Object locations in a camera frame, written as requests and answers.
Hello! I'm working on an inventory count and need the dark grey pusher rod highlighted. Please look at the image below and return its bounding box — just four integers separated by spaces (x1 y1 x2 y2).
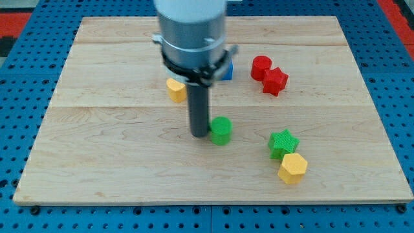
186 85 209 137

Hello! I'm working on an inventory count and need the grey cylindrical robot arm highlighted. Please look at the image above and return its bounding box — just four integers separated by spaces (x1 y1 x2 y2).
153 0 237 137

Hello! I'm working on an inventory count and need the yellow hexagon block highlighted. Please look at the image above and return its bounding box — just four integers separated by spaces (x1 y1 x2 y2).
278 153 309 184

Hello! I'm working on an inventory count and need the yellow half-round block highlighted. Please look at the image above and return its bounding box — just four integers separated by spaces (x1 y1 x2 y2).
166 78 187 103

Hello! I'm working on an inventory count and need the blue block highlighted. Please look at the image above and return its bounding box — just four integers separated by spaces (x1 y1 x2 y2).
221 61 234 81

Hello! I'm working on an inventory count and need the green cylinder block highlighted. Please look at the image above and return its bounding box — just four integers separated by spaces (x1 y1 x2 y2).
210 116 233 146

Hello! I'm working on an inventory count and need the red cylinder block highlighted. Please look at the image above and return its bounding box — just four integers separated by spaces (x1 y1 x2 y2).
250 55 272 81

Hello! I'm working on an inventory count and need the red star block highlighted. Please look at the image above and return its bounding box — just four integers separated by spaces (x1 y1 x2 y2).
262 67 289 96

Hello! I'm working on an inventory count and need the wooden board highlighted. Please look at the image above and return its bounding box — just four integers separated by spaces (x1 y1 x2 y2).
13 16 413 206

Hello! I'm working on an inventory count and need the green star block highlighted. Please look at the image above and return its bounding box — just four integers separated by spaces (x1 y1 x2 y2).
268 129 300 160

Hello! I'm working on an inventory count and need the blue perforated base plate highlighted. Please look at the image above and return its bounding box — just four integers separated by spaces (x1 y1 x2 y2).
1 0 413 232

